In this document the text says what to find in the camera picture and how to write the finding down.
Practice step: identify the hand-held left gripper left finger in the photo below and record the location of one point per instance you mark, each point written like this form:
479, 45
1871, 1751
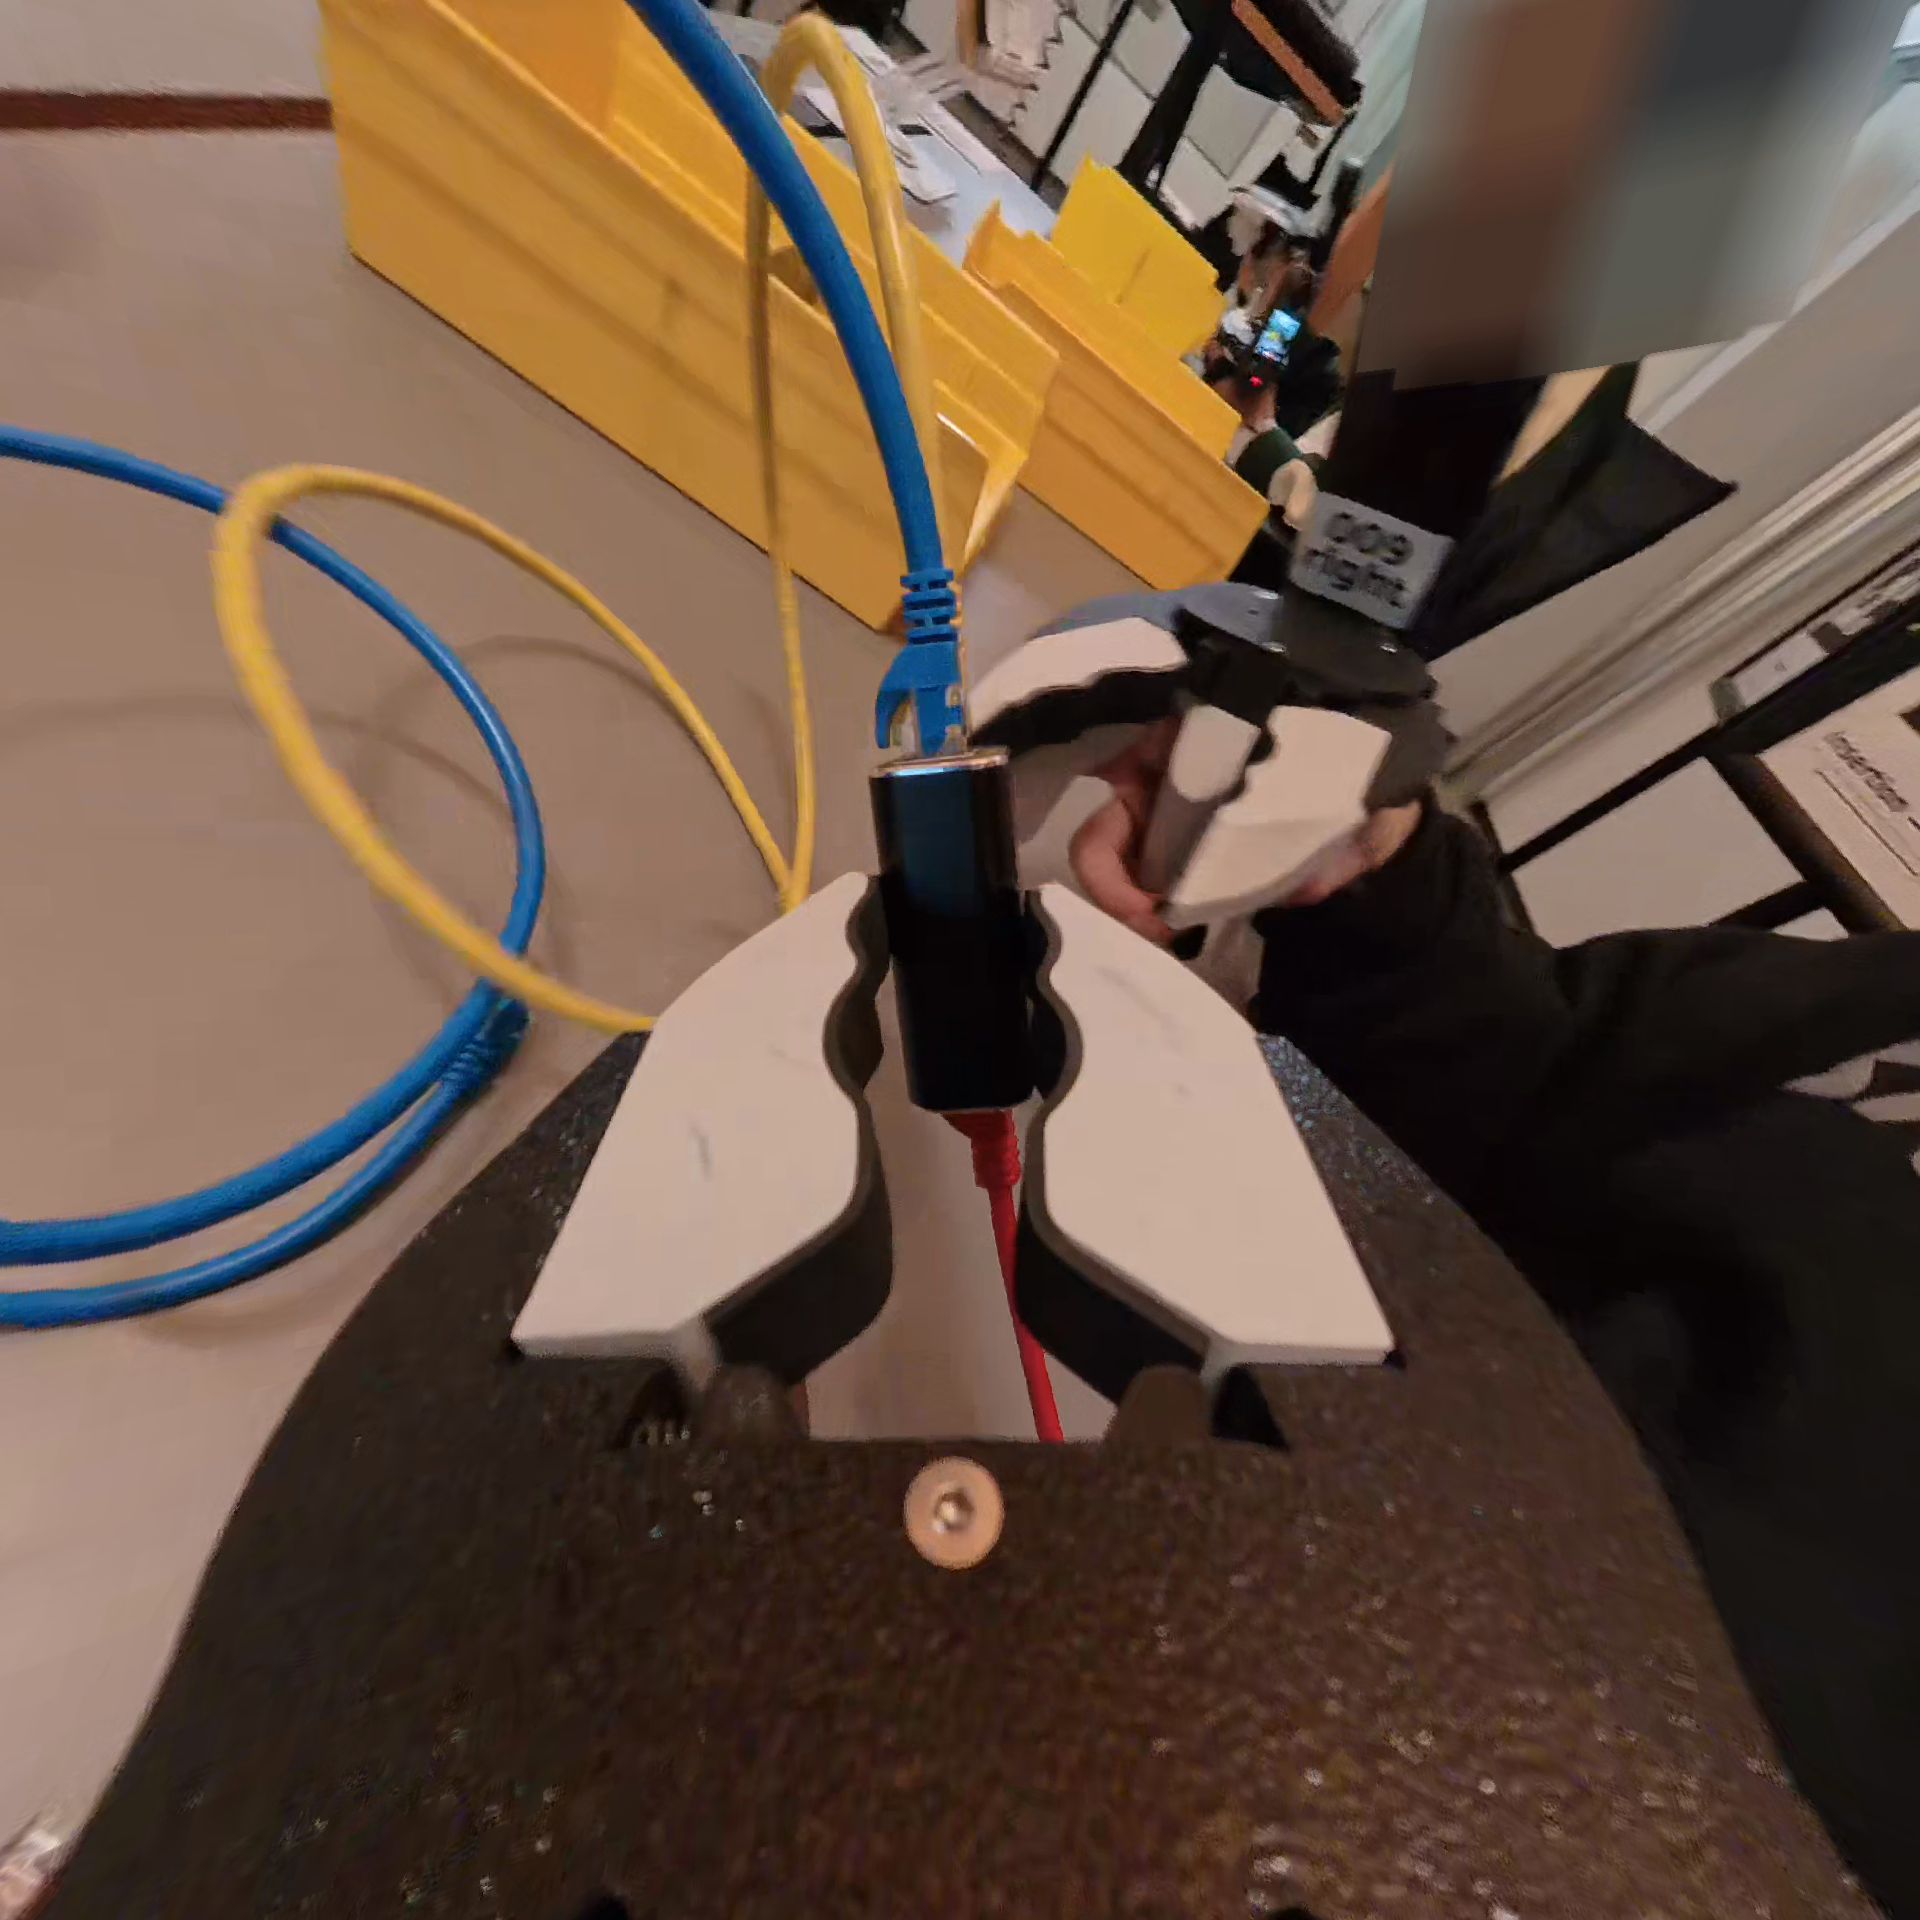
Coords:
705, 1172

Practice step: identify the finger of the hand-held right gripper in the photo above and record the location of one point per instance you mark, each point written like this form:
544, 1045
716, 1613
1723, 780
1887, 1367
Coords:
1275, 810
1080, 662

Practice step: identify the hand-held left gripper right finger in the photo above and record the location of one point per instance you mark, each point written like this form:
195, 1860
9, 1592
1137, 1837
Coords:
1201, 1184

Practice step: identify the black network switch box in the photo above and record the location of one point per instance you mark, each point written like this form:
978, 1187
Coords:
953, 932

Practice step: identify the yellow plastic bin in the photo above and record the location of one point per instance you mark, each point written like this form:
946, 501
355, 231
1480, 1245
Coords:
599, 270
1141, 452

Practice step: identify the person's right forearm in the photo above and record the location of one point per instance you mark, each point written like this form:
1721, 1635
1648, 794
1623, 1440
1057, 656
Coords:
1425, 991

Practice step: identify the grey desk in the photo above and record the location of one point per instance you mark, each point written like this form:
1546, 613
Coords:
225, 932

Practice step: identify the person's right hand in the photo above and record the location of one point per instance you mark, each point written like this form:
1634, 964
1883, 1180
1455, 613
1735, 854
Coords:
1117, 855

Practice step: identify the person's black clothing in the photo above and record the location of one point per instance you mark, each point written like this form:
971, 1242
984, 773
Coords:
1769, 1424

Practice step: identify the black frame table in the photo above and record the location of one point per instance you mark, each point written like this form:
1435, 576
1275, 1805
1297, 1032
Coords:
1769, 722

